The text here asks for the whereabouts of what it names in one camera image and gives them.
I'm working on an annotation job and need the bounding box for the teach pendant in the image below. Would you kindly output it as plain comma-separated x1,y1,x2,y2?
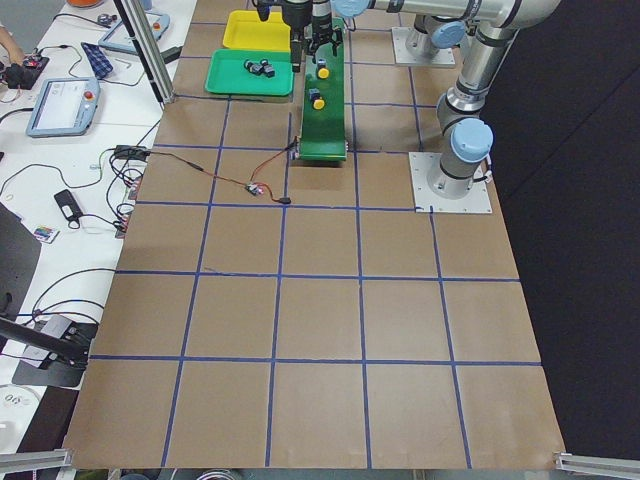
97,10,171,56
26,77,101,138

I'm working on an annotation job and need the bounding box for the blue plaid cloth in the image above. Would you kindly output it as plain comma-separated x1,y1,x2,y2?
81,42,114,80

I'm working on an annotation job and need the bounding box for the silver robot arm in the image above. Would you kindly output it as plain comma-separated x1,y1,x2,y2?
253,1,466,73
282,0,559,134

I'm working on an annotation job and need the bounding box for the yellow push button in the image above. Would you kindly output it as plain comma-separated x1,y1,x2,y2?
315,58,331,80
308,88,326,111

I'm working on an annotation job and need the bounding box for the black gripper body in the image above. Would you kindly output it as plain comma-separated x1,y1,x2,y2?
252,0,312,38
307,0,343,55

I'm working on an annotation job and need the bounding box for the yellow plastic tray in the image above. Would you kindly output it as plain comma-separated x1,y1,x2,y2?
222,10,290,52

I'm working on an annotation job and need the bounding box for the far teach pendant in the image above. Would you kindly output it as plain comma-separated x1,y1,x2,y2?
97,10,171,56

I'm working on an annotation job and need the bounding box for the green conveyor belt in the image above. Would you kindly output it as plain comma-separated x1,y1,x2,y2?
295,43,347,163

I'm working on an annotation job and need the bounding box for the near teach pendant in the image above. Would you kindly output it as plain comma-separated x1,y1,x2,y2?
26,77,101,138

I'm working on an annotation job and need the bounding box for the green plastic tray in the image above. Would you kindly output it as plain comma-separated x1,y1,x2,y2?
204,49,294,97

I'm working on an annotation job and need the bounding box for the aluminium frame post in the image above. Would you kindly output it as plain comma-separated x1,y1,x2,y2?
114,0,175,105

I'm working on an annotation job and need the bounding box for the black camera stand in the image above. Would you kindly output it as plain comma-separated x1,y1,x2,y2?
1,207,97,388

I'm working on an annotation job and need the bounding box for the black power adapter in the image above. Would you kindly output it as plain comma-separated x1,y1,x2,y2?
53,189,84,222

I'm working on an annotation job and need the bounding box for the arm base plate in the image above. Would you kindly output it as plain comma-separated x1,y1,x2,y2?
408,152,492,214
391,27,456,68

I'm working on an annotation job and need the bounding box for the black power supply box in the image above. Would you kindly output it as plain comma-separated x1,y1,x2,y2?
113,145,150,161

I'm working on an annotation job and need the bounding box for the green push button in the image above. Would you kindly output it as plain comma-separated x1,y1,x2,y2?
260,59,276,78
244,60,264,76

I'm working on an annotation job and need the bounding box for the red black power cable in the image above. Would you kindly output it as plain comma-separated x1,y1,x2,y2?
144,142,301,206

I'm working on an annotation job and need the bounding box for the small motor controller board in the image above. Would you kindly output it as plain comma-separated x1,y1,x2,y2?
245,183,264,196

